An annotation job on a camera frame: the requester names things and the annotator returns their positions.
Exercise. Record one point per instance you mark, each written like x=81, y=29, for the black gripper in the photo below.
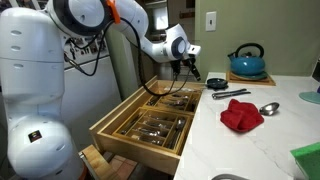
x=185, y=57

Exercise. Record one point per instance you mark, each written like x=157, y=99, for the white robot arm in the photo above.
x=33, y=83

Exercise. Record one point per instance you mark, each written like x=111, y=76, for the open wooden drawer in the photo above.
x=140, y=156

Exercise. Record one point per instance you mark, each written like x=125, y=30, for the lower wooden drawer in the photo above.
x=96, y=163

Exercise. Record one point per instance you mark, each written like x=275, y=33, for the small wooden cutlery organizer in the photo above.
x=173, y=100

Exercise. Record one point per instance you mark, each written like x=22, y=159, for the small black bowl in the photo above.
x=217, y=83

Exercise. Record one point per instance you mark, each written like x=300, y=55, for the large silver serving spoon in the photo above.
x=180, y=126

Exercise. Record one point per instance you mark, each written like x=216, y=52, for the stacked silver forks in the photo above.
x=156, y=125
x=150, y=132

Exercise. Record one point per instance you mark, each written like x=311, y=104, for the teal kettle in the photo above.
x=248, y=63

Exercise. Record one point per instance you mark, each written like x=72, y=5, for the wooden trivet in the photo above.
x=250, y=79

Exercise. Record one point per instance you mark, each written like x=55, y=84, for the large wooden cutlery organizer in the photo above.
x=150, y=131

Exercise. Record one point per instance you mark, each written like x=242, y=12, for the red cloth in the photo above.
x=241, y=116

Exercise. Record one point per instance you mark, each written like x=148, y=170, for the stacked silver knives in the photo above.
x=130, y=125

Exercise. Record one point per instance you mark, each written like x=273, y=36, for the silver tablespoon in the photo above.
x=146, y=140

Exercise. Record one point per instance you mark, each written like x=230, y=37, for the white refrigerator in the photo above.
x=90, y=86

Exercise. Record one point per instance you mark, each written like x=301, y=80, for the gray metal rim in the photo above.
x=228, y=176

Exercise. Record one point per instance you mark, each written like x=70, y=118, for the pale teal round mat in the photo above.
x=310, y=97

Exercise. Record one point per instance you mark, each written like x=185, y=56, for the green sponge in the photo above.
x=308, y=160

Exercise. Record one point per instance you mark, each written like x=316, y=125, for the white light switch plate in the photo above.
x=210, y=21

